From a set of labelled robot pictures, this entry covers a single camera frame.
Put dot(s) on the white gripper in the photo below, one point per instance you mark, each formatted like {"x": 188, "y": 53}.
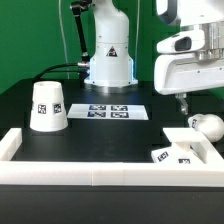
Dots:
{"x": 182, "y": 73}

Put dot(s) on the white lamp bulb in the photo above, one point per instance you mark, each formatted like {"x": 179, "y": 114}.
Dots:
{"x": 212, "y": 126}

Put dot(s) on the white lamp base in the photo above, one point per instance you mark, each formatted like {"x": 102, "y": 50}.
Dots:
{"x": 180, "y": 151}

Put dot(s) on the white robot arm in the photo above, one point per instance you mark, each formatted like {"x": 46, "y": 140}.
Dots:
{"x": 111, "y": 67}

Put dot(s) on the white lamp shade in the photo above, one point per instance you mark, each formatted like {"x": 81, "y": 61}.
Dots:
{"x": 48, "y": 112}

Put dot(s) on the white marker tag sheet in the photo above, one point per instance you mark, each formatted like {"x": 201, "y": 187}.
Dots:
{"x": 108, "y": 112}

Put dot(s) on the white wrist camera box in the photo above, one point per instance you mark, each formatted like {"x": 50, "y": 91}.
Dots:
{"x": 183, "y": 42}

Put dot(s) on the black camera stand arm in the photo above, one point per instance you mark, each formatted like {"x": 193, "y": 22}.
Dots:
{"x": 77, "y": 8}

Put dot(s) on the white U-shaped border wall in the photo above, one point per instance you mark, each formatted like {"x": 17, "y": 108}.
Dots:
{"x": 208, "y": 174}

